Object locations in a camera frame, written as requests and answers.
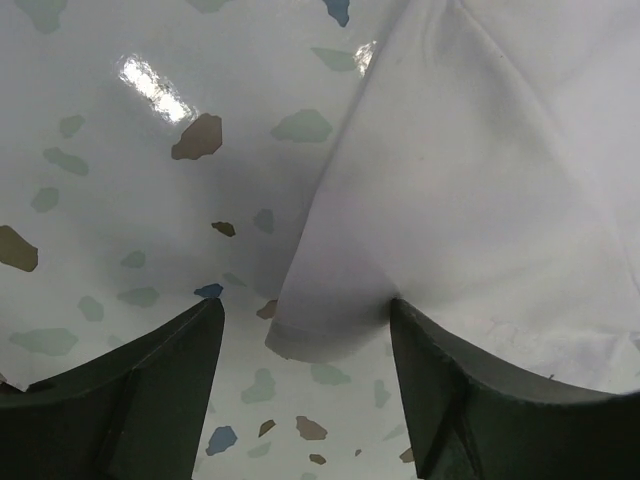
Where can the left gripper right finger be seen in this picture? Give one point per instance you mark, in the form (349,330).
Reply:
(471,415)

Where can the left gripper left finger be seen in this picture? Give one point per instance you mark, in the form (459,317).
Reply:
(136,412)

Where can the white t shirt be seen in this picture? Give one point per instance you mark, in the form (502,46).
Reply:
(489,176)

